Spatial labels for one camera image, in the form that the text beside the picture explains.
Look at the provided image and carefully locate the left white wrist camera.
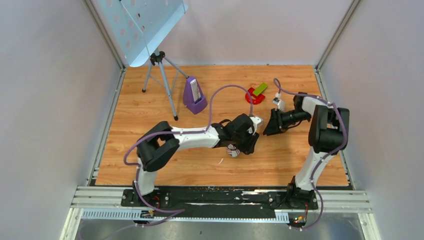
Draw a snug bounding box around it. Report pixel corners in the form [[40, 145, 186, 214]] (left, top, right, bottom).
[[249, 115, 263, 133]]

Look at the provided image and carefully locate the flag print glasses case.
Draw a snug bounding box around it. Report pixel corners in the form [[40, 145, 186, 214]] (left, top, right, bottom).
[[226, 144, 241, 158]]

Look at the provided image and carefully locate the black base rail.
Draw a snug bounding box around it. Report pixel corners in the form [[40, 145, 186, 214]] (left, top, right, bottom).
[[120, 186, 318, 219]]

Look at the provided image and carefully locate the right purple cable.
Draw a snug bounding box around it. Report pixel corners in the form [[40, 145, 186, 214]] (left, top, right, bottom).
[[273, 78, 349, 231]]

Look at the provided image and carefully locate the purple metronome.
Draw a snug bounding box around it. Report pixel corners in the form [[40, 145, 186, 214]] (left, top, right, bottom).
[[183, 76, 208, 115]]

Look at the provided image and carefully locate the green block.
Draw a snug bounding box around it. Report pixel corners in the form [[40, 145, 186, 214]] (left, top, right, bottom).
[[252, 82, 268, 97]]

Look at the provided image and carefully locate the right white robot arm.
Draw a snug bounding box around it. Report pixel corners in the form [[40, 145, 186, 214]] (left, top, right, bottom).
[[263, 92, 350, 209]]

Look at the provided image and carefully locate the blue perforated music stand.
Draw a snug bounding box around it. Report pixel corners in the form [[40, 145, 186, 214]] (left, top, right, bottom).
[[94, 0, 188, 120]]

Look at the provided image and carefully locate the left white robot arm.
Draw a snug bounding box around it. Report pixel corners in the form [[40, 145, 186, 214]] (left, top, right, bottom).
[[133, 113, 263, 207]]

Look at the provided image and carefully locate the red horseshoe magnet toy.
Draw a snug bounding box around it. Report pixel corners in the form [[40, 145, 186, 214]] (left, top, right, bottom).
[[245, 87, 266, 105]]

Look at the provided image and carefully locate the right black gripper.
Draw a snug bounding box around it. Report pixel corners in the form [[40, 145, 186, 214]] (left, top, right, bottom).
[[263, 108, 311, 137]]

